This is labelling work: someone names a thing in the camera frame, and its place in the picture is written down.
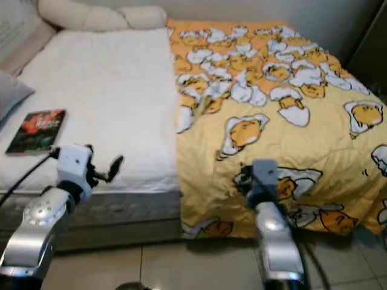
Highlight dark book with red cover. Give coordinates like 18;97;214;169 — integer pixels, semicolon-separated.
6;109;67;155

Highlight grey bed base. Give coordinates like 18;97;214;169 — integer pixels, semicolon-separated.
0;217;182;251

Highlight grey pillow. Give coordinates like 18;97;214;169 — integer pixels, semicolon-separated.
0;71;35;124

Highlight white printed headboard panel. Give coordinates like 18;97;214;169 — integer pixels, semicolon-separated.
0;0;40;61

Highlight beige twisted bolster pillow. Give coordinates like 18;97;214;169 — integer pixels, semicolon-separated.
38;0;168;32

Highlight dark wooden cabinet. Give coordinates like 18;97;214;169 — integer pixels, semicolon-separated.
345;0;387;97

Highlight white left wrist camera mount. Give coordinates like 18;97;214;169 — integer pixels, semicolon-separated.
56;144;94;188

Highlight yellow egg cartoon blanket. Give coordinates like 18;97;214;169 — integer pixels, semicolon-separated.
166;20;387;239

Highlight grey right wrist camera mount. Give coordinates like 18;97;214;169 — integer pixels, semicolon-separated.
251;159;281;203

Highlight white quilted mattress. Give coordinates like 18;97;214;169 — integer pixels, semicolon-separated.
0;27;182;227

